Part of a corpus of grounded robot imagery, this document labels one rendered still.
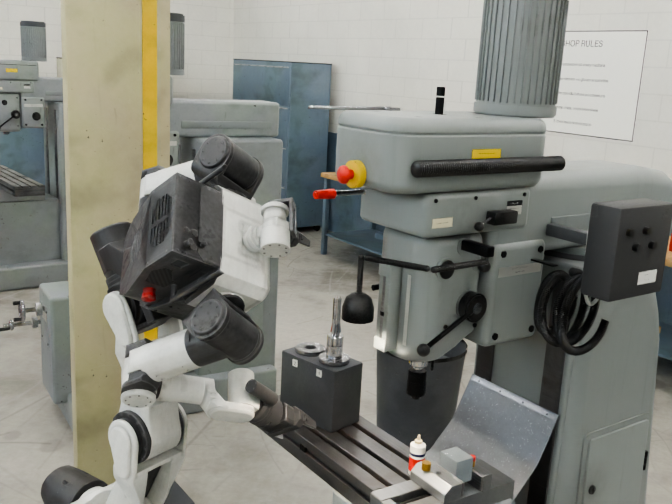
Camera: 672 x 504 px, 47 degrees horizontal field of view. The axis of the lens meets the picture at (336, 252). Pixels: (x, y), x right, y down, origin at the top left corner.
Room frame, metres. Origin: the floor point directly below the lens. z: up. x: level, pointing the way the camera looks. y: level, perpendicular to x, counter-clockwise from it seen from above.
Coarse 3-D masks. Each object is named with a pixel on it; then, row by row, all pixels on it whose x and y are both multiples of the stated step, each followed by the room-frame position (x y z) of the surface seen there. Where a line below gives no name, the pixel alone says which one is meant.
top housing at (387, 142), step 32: (352, 128) 1.70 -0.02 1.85; (384, 128) 1.60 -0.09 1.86; (416, 128) 1.59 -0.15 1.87; (448, 128) 1.64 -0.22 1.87; (480, 128) 1.69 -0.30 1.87; (512, 128) 1.75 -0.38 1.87; (544, 128) 1.82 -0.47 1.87; (384, 160) 1.60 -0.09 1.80; (416, 160) 1.59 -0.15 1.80; (416, 192) 1.60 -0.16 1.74
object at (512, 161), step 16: (432, 160) 1.59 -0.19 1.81; (448, 160) 1.61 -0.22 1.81; (464, 160) 1.63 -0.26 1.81; (480, 160) 1.66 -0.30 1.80; (496, 160) 1.68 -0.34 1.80; (512, 160) 1.71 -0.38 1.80; (528, 160) 1.74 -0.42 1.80; (544, 160) 1.77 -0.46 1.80; (560, 160) 1.80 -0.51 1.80; (416, 176) 1.56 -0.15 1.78; (432, 176) 1.58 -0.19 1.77
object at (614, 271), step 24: (600, 216) 1.65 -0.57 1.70; (624, 216) 1.62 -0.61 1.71; (648, 216) 1.67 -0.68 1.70; (600, 240) 1.65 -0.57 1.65; (624, 240) 1.63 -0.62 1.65; (648, 240) 1.68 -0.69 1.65; (600, 264) 1.64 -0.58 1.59; (624, 264) 1.63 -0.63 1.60; (648, 264) 1.69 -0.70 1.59; (600, 288) 1.63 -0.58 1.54; (624, 288) 1.64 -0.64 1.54; (648, 288) 1.70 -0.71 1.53
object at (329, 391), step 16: (288, 352) 2.16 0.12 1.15; (304, 352) 2.13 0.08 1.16; (320, 352) 2.14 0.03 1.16; (288, 368) 2.15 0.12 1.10; (304, 368) 2.10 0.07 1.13; (320, 368) 2.06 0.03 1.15; (336, 368) 2.05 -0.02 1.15; (352, 368) 2.08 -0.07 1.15; (288, 384) 2.15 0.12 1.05; (304, 384) 2.10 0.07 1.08; (320, 384) 2.06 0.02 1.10; (336, 384) 2.03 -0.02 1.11; (352, 384) 2.08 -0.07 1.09; (288, 400) 2.15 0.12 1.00; (304, 400) 2.10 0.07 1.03; (320, 400) 2.06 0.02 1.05; (336, 400) 2.03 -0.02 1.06; (352, 400) 2.08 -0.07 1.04; (320, 416) 2.05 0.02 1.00; (336, 416) 2.03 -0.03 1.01; (352, 416) 2.09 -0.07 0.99
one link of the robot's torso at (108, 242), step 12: (108, 228) 1.92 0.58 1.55; (120, 228) 1.94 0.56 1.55; (96, 240) 1.92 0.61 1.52; (108, 240) 1.91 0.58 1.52; (120, 240) 1.92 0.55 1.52; (96, 252) 1.93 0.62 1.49; (108, 252) 1.88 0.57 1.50; (120, 252) 1.85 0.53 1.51; (108, 264) 1.88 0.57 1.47; (120, 264) 1.86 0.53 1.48; (108, 276) 1.90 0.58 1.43; (120, 276) 1.86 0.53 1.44; (144, 312) 1.80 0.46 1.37; (156, 312) 1.80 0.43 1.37; (144, 324) 1.85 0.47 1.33; (156, 324) 1.88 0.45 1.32
